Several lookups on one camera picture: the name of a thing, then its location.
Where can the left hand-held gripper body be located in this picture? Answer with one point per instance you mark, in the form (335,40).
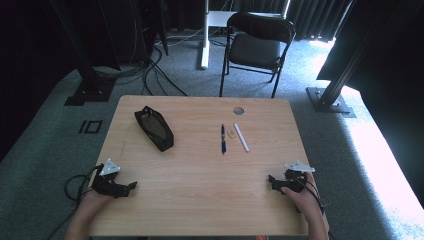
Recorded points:
(106,181)

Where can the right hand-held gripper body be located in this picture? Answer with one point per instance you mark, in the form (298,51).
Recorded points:
(296,178)

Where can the black mesh pencil case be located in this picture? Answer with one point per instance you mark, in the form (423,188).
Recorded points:
(155,128)

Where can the blue pen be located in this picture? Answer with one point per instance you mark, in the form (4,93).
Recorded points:
(223,140)

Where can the person's right hand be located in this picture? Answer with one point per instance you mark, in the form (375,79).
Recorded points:
(301,198)

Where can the person's left hand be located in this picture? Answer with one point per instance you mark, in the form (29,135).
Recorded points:
(95,200)

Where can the white pen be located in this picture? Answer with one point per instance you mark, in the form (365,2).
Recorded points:
(241,137)

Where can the small tan eraser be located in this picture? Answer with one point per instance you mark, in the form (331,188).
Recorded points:
(232,134)

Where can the black metal stand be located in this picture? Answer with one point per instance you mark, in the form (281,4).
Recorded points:
(90,90)
(328,100)

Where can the black folding chair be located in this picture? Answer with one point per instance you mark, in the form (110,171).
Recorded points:
(256,50)

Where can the black curtain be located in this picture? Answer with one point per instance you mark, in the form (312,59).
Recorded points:
(393,66)

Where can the dark pleated curtain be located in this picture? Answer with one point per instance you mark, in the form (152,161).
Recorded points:
(310,16)

